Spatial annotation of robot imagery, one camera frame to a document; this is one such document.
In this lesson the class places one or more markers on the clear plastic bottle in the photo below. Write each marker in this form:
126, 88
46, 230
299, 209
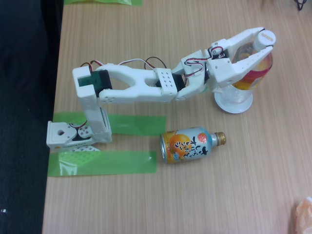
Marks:
265, 39

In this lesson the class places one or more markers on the orange drink bottle can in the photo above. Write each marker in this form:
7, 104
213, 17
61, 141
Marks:
185, 146

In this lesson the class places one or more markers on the green paper label sticker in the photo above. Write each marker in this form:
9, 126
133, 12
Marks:
205, 89

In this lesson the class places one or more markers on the small white round plate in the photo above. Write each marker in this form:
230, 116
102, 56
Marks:
234, 109

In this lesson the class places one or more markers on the wide green tape strip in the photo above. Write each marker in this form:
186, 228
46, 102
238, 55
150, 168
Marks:
136, 125

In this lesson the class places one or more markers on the long green tape strip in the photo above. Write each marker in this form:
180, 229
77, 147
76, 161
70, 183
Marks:
117, 163

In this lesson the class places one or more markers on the orange translucent plastic bag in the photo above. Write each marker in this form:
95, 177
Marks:
303, 217

